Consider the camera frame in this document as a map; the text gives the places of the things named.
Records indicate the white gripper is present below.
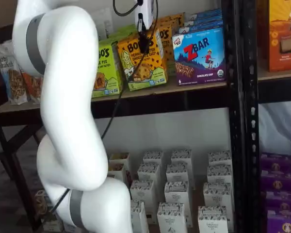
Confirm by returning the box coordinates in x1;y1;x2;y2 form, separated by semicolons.
134;0;154;53

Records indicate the orange Bobo's oat bites box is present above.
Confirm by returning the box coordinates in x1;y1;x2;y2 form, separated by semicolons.
156;24;177;71
117;30;168;92
157;13;185;28

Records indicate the green Bobo's apple pie box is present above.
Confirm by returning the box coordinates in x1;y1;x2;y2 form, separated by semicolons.
106;24;139;43
91;40;124;98

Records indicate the blue purple ZBar box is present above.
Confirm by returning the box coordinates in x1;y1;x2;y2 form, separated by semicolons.
178;20;224;34
184;15;224;25
184;8;223;19
172;28;227;86

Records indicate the light wooden shelf board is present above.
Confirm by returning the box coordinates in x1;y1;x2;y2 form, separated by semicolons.
257;64;291;82
0;81;228;115

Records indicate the white floral printed box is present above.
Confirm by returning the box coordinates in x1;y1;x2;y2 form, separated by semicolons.
157;202;189;233
197;205;230;233
137;163;161;190
129;180;155;219
130;200;150;233
142;150;164;170
171;150;193;168
208;150;232;168
165;162;189;185
203;182;233;210
164;181;193;228
207;164;233;186

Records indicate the white granola box yellow label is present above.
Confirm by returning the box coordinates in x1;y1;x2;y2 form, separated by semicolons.
108;163;127;182
108;152;131;170

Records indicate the large orange snack box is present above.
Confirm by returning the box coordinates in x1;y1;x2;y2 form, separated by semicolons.
268;0;291;73

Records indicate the brown fibreboard shelf board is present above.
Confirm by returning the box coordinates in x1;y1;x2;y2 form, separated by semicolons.
106;145;233;233

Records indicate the purple snack box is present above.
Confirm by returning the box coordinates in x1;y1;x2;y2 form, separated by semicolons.
260;152;291;171
260;169;291;193
266;211;291;233
265;191;291;215

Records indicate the grey green granola box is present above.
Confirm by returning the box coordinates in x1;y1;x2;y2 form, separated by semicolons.
33;190;49;214

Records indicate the white granola box blue label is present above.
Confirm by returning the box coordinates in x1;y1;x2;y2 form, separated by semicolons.
42;213;64;233

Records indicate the black metal shelving rack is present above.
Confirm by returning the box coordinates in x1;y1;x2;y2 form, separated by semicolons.
242;0;291;233
0;0;244;233

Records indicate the granola bag orange label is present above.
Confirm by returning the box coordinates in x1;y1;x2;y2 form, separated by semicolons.
19;67;43;105

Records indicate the white purely elizabeth granola bag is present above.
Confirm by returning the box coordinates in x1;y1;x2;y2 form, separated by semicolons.
0;40;27;105

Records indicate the white plastic sheet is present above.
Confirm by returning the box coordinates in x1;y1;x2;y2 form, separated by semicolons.
258;101;291;156

